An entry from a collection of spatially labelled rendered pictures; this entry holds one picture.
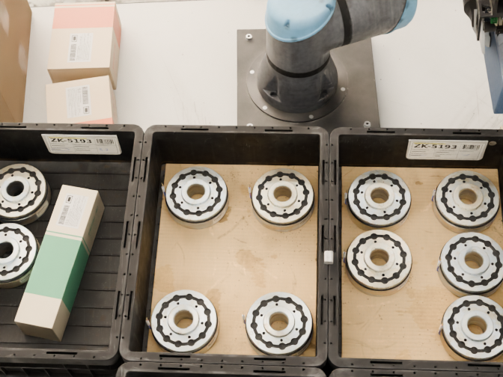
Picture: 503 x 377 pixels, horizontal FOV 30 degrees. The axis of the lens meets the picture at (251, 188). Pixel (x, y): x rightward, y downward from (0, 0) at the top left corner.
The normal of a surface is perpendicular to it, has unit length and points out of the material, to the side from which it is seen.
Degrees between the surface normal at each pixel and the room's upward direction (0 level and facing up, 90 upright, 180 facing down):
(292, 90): 69
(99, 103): 0
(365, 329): 0
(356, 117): 4
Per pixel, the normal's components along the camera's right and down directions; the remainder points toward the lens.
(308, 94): 0.21, 0.63
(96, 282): -0.05, -0.47
